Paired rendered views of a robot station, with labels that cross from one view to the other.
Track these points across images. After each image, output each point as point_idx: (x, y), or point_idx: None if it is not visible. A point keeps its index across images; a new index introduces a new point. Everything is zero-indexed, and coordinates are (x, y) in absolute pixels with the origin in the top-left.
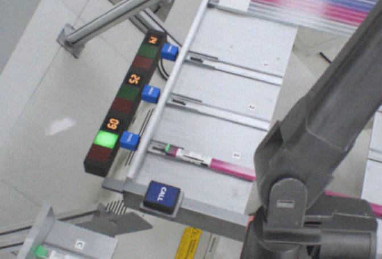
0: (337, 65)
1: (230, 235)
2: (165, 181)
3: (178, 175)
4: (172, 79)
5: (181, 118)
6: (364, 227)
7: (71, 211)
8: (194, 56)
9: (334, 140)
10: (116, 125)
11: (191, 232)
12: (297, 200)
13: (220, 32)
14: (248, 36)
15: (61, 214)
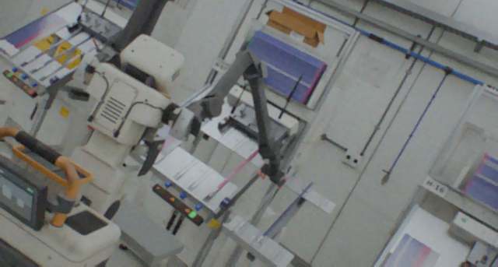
0: (261, 125)
1: (240, 195)
2: (217, 202)
3: (217, 198)
4: (182, 186)
5: (197, 191)
6: (282, 145)
7: (204, 241)
8: (173, 178)
9: (271, 135)
10: (188, 209)
11: (211, 224)
12: (276, 149)
13: (167, 167)
14: (173, 160)
15: (201, 247)
